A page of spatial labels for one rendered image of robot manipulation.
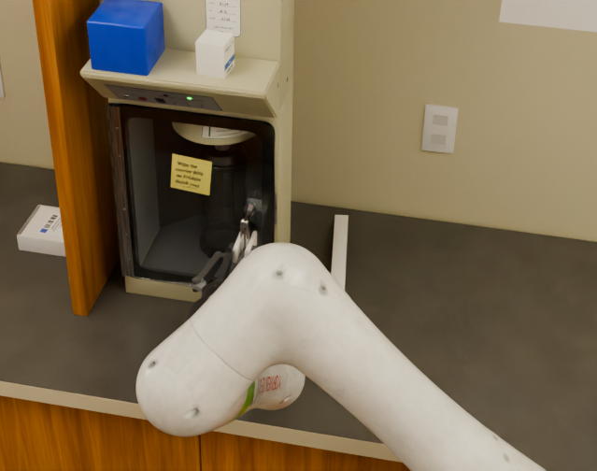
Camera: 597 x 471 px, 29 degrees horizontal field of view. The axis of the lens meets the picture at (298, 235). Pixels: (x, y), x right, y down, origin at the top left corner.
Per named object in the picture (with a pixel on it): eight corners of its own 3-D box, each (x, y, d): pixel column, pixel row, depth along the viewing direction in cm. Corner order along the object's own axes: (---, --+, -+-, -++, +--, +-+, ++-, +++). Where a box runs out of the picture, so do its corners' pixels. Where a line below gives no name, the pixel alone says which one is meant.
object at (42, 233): (40, 218, 253) (37, 204, 251) (108, 228, 250) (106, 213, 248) (18, 249, 243) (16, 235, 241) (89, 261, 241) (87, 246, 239)
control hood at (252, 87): (106, 91, 205) (101, 40, 199) (281, 111, 200) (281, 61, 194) (83, 122, 196) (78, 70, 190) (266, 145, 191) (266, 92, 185)
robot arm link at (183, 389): (243, 386, 132) (174, 312, 135) (168, 463, 133) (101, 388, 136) (280, 380, 150) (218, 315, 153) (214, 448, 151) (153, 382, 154)
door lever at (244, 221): (257, 245, 217) (244, 243, 217) (257, 204, 211) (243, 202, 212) (250, 262, 213) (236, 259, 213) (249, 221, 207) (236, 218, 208)
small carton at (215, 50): (206, 61, 193) (206, 29, 190) (234, 65, 192) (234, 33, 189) (196, 74, 190) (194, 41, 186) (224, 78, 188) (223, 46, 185)
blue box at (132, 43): (110, 43, 198) (106, -5, 193) (165, 49, 196) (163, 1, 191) (91, 70, 190) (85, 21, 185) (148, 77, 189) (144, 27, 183)
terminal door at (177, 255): (127, 274, 229) (111, 101, 206) (274, 296, 225) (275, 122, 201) (125, 277, 229) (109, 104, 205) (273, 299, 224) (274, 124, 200)
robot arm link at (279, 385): (175, 338, 154) (170, 421, 153) (257, 343, 151) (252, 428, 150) (246, 339, 189) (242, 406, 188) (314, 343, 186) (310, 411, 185)
